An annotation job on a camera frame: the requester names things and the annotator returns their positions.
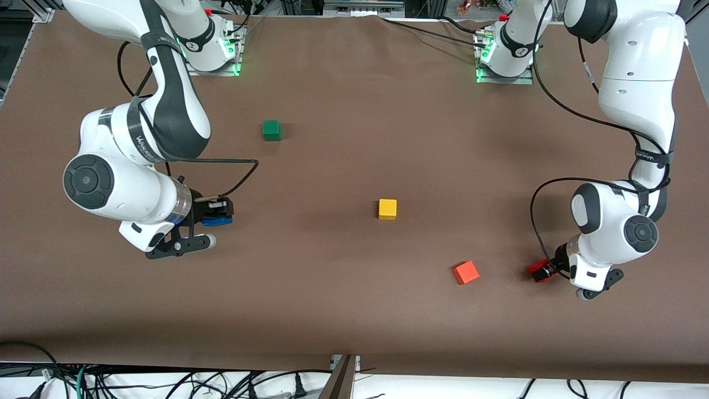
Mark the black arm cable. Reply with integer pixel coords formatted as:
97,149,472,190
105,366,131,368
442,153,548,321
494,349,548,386
116,39,260,200
530,0,674,280

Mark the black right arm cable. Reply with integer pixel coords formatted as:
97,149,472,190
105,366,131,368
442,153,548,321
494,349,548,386
116,39,260,200

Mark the brown angled beam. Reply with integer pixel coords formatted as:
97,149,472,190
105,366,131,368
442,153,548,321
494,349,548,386
318,356,355,399

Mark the orange cube block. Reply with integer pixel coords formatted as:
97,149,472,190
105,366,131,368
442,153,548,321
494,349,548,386
452,260,480,285

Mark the red cube block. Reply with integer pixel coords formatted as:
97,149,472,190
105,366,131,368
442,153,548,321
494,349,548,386
526,259,553,284

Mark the black table cable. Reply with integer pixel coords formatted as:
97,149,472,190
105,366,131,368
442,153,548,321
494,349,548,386
379,17,482,45
438,16,478,33

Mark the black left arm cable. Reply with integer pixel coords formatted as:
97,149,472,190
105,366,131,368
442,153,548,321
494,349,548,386
530,0,674,280

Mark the aluminium frame crossbar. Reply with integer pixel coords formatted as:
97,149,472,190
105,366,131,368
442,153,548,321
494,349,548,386
324,0,405,17

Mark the aluminium right arm base plate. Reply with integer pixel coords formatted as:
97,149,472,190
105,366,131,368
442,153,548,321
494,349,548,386
186,17,247,77

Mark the aluminium left arm base plate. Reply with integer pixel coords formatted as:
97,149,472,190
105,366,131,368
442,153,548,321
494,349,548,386
474,30,535,85

